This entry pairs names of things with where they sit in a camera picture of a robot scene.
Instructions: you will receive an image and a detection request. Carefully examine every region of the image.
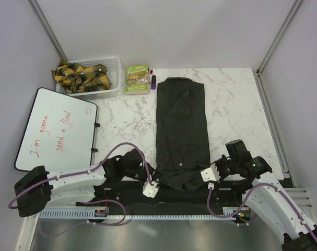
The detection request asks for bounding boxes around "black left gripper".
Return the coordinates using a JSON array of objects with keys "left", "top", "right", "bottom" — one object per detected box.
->
[{"left": 124, "top": 162, "right": 161, "bottom": 186}]

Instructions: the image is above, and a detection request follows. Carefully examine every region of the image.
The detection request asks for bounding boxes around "dark striped long sleeve shirt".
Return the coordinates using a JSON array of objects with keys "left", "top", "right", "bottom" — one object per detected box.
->
[{"left": 156, "top": 77, "right": 210, "bottom": 191}]

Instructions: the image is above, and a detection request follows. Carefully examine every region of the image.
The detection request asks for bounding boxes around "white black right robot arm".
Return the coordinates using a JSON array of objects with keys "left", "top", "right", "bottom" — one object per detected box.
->
[{"left": 214, "top": 139, "right": 317, "bottom": 250}]

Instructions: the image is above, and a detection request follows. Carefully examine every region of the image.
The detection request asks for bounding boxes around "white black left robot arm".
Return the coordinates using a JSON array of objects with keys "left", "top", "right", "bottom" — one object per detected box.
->
[{"left": 9, "top": 148, "right": 159, "bottom": 218}]

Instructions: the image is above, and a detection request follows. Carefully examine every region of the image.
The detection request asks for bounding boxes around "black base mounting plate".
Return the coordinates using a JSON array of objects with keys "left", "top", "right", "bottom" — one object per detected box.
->
[{"left": 93, "top": 181, "right": 242, "bottom": 216}]

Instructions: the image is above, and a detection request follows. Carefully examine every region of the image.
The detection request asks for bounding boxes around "green paperback book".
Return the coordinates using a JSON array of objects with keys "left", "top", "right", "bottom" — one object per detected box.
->
[{"left": 125, "top": 64, "right": 149, "bottom": 95}]

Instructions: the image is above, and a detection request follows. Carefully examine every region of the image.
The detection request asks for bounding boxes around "purple black marker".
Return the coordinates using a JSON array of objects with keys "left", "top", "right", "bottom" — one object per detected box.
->
[{"left": 151, "top": 75, "right": 156, "bottom": 90}]

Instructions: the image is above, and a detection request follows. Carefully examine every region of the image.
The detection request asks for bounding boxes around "red white marker pen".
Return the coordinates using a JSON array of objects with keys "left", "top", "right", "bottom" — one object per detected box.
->
[{"left": 148, "top": 69, "right": 153, "bottom": 84}]

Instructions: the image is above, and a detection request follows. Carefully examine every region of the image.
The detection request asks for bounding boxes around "white plastic basket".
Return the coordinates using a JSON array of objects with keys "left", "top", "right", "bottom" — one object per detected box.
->
[{"left": 56, "top": 58, "right": 122, "bottom": 101}]

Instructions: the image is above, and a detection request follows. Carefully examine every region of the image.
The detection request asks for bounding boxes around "yellow black plaid shirt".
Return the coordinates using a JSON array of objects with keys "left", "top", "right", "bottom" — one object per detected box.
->
[{"left": 51, "top": 59, "right": 112, "bottom": 94}]

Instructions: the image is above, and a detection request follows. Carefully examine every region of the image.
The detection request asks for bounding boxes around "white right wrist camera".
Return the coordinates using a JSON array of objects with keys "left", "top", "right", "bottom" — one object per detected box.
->
[{"left": 201, "top": 164, "right": 221, "bottom": 190}]

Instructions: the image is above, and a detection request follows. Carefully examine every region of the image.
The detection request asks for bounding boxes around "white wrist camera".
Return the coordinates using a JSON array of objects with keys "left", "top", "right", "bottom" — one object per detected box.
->
[
  {"left": 142, "top": 180, "right": 159, "bottom": 198},
  {"left": 201, "top": 164, "right": 221, "bottom": 190}
]

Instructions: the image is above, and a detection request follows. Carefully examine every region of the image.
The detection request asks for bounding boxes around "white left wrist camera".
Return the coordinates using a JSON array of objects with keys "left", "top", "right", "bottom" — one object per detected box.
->
[{"left": 142, "top": 180, "right": 159, "bottom": 198}]

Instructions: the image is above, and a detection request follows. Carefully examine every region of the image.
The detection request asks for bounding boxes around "white whiteboard black frame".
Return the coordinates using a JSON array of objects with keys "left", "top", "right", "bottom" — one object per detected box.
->
[{"left": 14, "top": 88, "right": 98, "bottom": 172}]

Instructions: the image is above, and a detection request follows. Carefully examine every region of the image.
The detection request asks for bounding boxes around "white slotted cable duct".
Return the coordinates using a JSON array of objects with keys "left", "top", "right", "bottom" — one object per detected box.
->
[{"left": 39, "top": 208, "right": 236, "bottom": 220}]

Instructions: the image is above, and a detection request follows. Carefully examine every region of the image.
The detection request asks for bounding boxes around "right aluminium frame post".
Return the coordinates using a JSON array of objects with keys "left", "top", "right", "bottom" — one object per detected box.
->
[{"left": 255, "top": 0, "right": 304, "bottom": 77}]

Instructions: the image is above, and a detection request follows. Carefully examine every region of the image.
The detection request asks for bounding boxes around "aluminium frame post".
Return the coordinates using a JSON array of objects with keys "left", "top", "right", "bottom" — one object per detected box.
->
[
  {"left": 28, "top": 0, "right": 67, "bottom": 60},
  {"left": 255, "top": 0, "right": 304, "bottom": 77}
]

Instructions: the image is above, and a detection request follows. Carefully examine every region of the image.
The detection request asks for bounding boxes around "left aluminium frame post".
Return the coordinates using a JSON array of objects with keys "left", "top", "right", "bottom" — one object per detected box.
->
[{"left": 28, "top": 0, "right": 67, "bottom": 60}]

